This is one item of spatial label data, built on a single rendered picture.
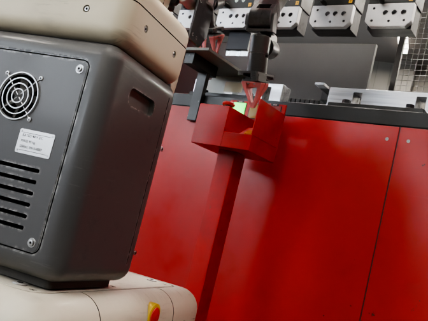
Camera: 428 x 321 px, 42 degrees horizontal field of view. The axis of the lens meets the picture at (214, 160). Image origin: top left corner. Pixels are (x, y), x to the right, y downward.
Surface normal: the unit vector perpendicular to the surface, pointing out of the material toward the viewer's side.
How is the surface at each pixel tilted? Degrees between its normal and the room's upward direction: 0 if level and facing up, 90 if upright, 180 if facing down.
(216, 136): 90
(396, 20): 90
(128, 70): 90
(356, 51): 90
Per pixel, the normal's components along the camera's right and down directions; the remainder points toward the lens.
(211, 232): -0.52, -0.22
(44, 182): -0.33, -0.18
